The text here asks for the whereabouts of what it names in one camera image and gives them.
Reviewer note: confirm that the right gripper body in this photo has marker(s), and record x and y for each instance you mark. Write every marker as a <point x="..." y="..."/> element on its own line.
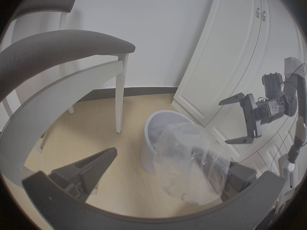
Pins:
<point x="266" y="111"/>

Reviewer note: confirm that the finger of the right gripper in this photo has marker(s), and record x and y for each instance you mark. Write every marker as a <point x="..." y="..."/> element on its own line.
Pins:
<point x="233" y="100"/>
<point x="241" y="140"/>

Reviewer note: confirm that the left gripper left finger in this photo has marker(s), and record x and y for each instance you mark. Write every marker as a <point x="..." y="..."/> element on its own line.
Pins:
<point x="91" y="169"/>

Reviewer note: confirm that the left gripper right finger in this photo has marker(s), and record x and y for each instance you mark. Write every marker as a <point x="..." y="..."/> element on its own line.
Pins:
<point x="242" y="176"/>

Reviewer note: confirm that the clear plastic bag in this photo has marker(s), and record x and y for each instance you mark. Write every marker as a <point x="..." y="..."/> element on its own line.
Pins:
<point x="177" y="176"/>

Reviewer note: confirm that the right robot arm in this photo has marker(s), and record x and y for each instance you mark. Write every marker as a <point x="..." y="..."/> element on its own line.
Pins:
<point x="291" y="99"/>

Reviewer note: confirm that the white trash bin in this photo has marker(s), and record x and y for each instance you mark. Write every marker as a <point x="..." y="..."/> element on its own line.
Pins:
<point x="146" y="157"/>

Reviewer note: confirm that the white wardrobe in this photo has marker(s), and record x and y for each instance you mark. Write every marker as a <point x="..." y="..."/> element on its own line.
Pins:
<point x="215" y="56"/>

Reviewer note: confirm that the white chair with grey seat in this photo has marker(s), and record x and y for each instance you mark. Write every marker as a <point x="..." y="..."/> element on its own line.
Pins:
<point x="60" y="47"/>

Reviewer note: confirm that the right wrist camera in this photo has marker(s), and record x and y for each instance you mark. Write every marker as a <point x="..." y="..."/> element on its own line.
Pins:
<point x="272" y="84"/>

